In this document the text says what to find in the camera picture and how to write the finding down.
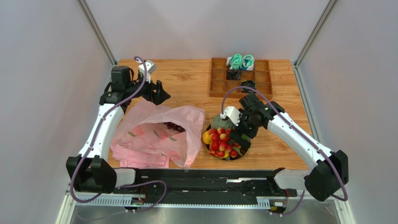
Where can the fake dark grapes bunch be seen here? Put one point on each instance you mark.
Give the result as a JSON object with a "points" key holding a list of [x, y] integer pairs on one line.
{"points": [[174, 127]]}

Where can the fake yellow lemon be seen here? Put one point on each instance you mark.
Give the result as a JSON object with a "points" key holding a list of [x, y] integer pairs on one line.
{"points": [[206, 138]]}

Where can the pink plastic bag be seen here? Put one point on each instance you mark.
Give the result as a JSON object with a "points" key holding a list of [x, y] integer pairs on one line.
{"points": [[142, 129]]}

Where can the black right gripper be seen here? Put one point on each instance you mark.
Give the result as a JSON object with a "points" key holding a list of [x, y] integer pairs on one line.
{"points": [[243, 133]]}

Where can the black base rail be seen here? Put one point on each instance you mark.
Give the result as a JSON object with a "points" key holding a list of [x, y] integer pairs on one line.
{"points": [[205, 186]]}

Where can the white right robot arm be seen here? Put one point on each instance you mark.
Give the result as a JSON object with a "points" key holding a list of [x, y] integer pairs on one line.
{"points": [[327, 169]]}

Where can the black rimmed plate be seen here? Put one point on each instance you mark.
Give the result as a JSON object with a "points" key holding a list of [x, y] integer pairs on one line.
{"points": [[231, 154]]}

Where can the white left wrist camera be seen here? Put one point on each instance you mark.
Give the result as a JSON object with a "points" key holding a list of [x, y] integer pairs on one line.
{"points": [[147, 68]]}

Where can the black patterned rolled sock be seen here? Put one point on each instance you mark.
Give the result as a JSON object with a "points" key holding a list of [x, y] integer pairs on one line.
{"points": [[233, 74]]}

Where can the fake green netted melon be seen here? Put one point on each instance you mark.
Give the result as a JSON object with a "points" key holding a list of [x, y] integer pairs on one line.
{"points": [[218, 122]]}

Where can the wooden compartment tray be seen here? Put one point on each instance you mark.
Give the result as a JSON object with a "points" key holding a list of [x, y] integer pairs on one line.
{"points": [[219, 86]]}

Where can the dark blue yellow rolled sock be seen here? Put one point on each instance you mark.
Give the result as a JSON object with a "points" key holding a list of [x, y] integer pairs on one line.
{"points": [[248, 83]]}

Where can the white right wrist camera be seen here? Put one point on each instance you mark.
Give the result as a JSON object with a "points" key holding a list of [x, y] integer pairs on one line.
{"points": [[232, 113]]}

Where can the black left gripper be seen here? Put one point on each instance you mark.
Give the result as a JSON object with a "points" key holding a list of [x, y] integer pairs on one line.
{"points": [[157, 97]]}

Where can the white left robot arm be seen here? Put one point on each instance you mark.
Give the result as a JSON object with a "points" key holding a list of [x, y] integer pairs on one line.
{"points": [[89, 170]]}

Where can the pink folded cloth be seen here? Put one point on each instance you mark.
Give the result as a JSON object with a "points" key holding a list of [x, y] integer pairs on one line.
{"points": [[137, 159]]}

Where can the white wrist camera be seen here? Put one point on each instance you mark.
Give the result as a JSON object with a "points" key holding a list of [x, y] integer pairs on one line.
{"points": [[147, 68], [232, 113]]}

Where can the teal white rolled sock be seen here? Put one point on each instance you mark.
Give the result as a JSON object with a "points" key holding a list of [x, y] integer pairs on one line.
{"points": [[234, 62]]}

